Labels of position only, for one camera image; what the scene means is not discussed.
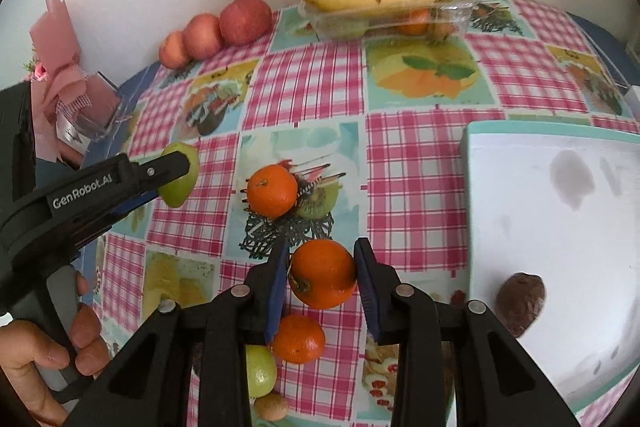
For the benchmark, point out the orange mandarin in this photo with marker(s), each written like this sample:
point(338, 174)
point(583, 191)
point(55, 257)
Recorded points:
point(325, 272)
point(300, 339)
point(415, 24)
point(272, 192)

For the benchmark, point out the pink checked printed tablecloth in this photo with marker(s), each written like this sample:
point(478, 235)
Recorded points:
point(415, 157)

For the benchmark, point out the clear plastic clamshell container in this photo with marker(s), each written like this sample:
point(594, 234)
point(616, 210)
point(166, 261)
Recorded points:
point(462, 14)

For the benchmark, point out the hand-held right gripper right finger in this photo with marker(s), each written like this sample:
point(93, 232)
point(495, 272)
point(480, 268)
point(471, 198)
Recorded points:
point(367, 297)

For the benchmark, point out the green jujube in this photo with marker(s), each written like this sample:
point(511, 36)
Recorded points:
point(176, 198)
point(261, 374)

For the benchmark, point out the medium red apple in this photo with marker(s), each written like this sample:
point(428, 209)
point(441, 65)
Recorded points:
point(202, 37)

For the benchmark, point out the small red apple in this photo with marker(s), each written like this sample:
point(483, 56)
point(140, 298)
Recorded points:
point(173, 51)

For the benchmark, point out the tan walnut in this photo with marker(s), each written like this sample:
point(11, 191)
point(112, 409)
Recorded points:
point(441, 31)
point(271, 407)

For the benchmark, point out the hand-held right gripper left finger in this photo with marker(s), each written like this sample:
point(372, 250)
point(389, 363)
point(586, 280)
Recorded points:
point(277, 292)

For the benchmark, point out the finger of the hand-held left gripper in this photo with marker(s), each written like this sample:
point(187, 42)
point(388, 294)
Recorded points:
point(135, 209)
point(160, 174)

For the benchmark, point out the dark purple passion fruit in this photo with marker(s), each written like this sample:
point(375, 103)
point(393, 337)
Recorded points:
point(520, 304)

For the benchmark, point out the clear plastic box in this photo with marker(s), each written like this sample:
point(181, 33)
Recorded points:
point(100, 107)

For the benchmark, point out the white tray with teal rim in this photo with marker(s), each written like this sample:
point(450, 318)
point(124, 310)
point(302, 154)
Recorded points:
point(525, 217)

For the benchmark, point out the pink paper bouquet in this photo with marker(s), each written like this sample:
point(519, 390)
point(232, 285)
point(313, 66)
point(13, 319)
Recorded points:
point(50, 32)

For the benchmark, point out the large red apple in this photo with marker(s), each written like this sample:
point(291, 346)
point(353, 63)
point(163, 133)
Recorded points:
point(245, 21)

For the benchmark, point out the person's left hand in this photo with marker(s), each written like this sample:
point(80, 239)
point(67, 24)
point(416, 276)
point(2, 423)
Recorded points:
point(25, 367)

